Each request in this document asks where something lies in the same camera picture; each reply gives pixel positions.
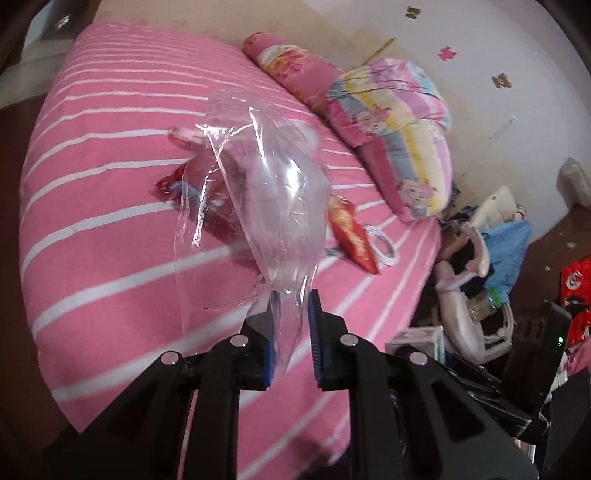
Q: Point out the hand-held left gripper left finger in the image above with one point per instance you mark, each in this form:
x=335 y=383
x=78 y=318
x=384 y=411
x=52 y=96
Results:
x=273 y=332

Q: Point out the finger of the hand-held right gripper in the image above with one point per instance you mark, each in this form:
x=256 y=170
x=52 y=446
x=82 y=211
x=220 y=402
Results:
x=489 y=392

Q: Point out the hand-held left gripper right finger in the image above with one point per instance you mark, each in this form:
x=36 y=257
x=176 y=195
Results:
x=316 y=337

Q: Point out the white tape roll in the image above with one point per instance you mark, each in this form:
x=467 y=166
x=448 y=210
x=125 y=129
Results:
x=391 y=255

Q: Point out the clear plastic bag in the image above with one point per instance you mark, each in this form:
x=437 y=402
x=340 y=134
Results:
x=277 y=194

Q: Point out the red printed bag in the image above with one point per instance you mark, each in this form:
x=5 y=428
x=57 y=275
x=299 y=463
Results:
x=577 y=286

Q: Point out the pink white plastic chair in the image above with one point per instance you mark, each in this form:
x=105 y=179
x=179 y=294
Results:
x=455 y=309

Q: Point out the white box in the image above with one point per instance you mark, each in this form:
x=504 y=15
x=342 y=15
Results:
x=415 y=339

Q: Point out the blue cloth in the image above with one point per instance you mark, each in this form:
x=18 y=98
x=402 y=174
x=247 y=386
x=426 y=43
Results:
x=508 y=249

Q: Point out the red orange snack wrapper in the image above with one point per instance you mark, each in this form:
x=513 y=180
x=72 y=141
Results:
x=353 y=235

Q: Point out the white plastic appliance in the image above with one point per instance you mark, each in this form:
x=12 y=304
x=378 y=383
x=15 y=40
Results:
x=494 y=203

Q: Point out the white plastic container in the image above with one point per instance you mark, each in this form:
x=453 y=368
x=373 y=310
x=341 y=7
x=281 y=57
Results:
x=577 y=182

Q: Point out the striped cartoon pillow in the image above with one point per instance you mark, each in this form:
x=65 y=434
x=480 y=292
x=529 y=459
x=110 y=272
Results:
x=415 y=184
x=397 y=101

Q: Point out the pink striped bed sheet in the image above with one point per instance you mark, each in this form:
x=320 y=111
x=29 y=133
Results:
x=101 y=258

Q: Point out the pink floral pillow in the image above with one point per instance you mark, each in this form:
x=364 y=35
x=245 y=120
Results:
x=295 y=69

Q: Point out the gold butterfly wall sticker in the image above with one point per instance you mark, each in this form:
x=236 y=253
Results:
x=502 y=81
x=412 y=12

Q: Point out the pink butterfly wall sticker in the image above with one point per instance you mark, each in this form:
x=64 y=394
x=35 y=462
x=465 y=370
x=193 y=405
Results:
x=447 y=53

